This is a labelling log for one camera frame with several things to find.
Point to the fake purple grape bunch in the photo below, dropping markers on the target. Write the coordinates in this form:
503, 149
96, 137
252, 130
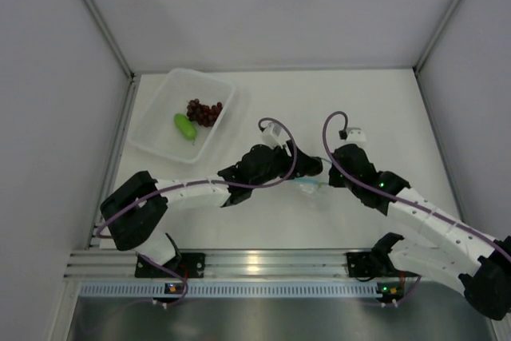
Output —
202, 114

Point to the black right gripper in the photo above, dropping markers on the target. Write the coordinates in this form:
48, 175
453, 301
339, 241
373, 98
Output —
334, 180

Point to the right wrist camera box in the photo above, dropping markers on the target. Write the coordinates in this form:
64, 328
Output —
352, 135

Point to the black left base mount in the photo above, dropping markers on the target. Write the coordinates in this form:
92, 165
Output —
190, 265

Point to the fake green vegetable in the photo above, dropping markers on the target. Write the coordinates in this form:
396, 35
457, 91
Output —
185, 127

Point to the aluminium mounting rail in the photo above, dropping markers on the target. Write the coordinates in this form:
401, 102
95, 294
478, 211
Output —
318, 264

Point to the slotted grey cable duct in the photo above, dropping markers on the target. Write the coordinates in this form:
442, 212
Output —
200, 289

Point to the clear zip top bag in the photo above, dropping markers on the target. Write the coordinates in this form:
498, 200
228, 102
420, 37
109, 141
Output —
314, 190

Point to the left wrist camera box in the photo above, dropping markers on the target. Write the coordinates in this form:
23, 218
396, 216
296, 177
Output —
270, 135

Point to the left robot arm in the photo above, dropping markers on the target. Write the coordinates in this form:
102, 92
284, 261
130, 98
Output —
135, 211

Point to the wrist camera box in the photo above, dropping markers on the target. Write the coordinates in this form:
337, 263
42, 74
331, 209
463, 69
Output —
352, 135
270, 135

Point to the white perforated plastic basket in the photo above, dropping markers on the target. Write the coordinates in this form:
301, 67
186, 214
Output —
155, 132

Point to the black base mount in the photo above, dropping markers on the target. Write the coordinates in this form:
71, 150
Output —
366, 265
190, 265

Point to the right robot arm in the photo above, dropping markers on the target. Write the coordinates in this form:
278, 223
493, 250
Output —
428, 242

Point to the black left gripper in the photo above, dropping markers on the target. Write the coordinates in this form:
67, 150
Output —
303, 164

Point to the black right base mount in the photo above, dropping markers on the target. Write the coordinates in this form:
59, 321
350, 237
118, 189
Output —
366, 265

